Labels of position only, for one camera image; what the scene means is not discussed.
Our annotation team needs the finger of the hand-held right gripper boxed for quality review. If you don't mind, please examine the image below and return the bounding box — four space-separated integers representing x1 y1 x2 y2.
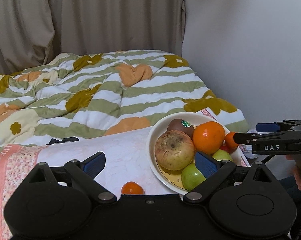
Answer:
256 119 301 132
233 130 301 145

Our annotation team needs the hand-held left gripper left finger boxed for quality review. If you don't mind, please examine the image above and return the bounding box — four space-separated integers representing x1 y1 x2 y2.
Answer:
24 151 117 204

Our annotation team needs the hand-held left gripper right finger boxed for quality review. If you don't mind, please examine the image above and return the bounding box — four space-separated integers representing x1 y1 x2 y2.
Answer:
183 151 279 203

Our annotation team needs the small tangerine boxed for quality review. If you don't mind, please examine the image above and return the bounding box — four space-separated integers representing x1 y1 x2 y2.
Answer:
225 132 240 149
121 181 144 195

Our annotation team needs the green apple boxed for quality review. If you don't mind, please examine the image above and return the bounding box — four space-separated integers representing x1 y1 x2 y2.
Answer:
181 162 207 191
212 149 234 163

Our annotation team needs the brownish apple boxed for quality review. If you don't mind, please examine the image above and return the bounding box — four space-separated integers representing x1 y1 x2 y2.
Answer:
155 130 196 171

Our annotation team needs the white and yellow bowl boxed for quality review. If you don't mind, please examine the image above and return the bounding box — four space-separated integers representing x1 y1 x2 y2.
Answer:
146 112 244 196

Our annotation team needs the person's right hand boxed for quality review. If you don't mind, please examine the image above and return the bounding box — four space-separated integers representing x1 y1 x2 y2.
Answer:
286 154 301 192

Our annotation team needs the large orange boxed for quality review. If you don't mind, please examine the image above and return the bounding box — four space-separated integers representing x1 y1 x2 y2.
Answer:
192 121 226 156

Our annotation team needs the pink floral mat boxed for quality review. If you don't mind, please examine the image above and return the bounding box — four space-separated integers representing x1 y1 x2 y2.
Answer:
0 126 251 240

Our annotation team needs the black flat object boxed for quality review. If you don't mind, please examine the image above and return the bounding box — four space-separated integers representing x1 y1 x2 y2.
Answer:
46 136 80 146

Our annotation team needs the dark blue cloth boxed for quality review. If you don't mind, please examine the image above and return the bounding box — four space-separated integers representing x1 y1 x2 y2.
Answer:
278 177 301 202

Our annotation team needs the brown kiwi with sticker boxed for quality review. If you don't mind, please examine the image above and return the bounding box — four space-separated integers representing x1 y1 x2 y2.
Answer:
167 119 196 141

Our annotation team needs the striped floral duvet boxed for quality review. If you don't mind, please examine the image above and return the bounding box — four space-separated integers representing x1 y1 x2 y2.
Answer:
0 50 250 153

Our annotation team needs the beige curtain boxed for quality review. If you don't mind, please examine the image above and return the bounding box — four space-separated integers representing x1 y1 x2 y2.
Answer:
0 0 186 74

